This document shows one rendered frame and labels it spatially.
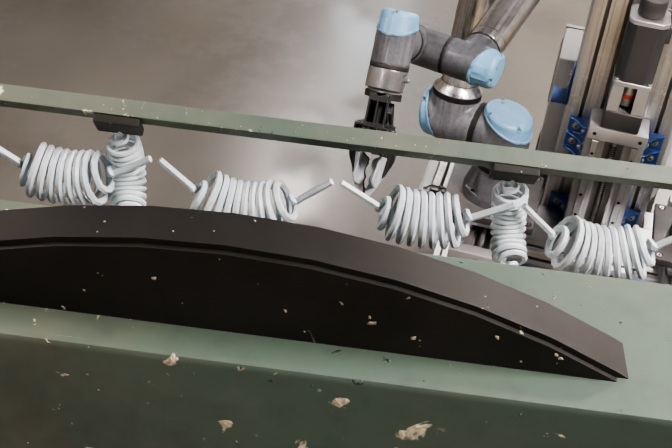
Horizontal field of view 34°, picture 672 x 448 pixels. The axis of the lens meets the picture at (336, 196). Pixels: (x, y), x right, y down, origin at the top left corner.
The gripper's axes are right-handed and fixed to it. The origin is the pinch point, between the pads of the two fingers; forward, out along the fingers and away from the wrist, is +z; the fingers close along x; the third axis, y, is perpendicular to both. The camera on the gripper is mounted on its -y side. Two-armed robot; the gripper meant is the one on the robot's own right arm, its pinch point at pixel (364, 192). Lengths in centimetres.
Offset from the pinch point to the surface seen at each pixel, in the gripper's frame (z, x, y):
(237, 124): -19, -1, 95
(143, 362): -15, 15, 160
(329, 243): -23, 22, 158
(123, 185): -10, -13, 94
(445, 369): -18, 28, 157
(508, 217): -15, 29, 88
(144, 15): -12, -170, -307
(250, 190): -12, 1, 93
